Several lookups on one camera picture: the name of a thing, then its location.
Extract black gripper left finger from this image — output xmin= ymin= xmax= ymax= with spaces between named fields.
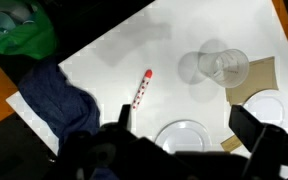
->
xmin=117 ymin=103 xmax=132 ymax=132

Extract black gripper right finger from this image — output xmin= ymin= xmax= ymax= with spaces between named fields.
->
xmin=228 ymin=104 xmax=288 ymax=155

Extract white marker with red dots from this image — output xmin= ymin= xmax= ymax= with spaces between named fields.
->
xmin=131 ymin=68 xmax=154 ymax=111

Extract clear plastic cup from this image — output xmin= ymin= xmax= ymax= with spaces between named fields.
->
xmin=177 ymin=48 xmax=251 ymax=89

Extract small brown paper square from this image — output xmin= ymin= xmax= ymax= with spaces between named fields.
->
xmin=219 ymin=134 xmax=244 ymax=154

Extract white round plate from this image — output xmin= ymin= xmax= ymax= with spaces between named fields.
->
xmin=242 ymin=89 xmax=288 ymax=130
xmin=154 ymin=119 xmax=214 ymax=155

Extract large brown paper napkin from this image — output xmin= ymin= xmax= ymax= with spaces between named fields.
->
xmin=225 ymin=56 xmax=280 ymax=107

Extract dark blue cloth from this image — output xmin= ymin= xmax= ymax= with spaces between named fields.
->
xmin=17 ymin=59 xmax=102 ymax=156

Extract green plastic bag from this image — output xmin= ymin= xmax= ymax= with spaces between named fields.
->
xmin=0 ymin=0 xmax=59 ymax=61

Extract grey plastic container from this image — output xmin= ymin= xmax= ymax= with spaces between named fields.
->
xmin=0 ymin=0 xmax=36 ymax=24

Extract translucent plastic lid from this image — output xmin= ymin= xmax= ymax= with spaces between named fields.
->
xmin=0 ymin=11 xmax=17 ymax=40

